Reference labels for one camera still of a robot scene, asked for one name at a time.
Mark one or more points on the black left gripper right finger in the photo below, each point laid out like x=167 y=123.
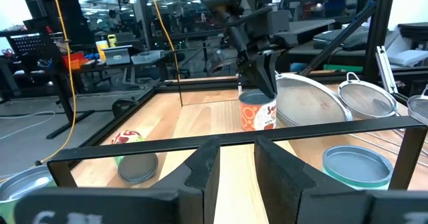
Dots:
x=284 y=190

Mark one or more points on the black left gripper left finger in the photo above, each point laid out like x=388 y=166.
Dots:
x=200 y=184

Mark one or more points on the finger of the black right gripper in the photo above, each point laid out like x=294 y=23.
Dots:
x=255 y=70
x=272 y=73

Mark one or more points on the orange sauce can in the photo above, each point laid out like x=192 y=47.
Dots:
x=255 y=115

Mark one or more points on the teal tuna fish can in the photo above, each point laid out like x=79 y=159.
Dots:
x=356 y=165

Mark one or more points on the mixed vegetables can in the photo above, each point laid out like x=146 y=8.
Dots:
x=23 y=184

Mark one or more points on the large metal mesh strainer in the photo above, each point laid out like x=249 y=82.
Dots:
x=307 y=100

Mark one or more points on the green mat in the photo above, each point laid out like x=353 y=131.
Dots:
x=341 y=68

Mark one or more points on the medium metal mesh strainer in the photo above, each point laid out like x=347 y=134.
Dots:
x=366 y=98

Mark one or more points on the silver aluminium extrusion bar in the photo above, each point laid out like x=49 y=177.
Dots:
x=384 y=67

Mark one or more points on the clear plastic tray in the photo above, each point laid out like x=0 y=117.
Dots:
x=147 y=57

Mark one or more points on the grey box with yellow label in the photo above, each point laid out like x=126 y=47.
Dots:
x=117 y=56

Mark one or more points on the small metal mesh strainer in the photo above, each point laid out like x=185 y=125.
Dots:
x=419 y=107

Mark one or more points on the person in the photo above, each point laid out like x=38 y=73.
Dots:
x=113 y=16

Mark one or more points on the yellow container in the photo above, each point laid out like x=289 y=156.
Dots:
x=102 y=50

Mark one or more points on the black desk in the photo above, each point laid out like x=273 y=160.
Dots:
x=65 y=100

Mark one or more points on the red orange storage bins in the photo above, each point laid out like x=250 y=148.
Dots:
x=72 y=61

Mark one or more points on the black pegboard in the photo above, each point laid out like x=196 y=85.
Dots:
x=26 y=43

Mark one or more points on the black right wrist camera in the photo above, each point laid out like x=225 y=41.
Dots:
x=279 y=21

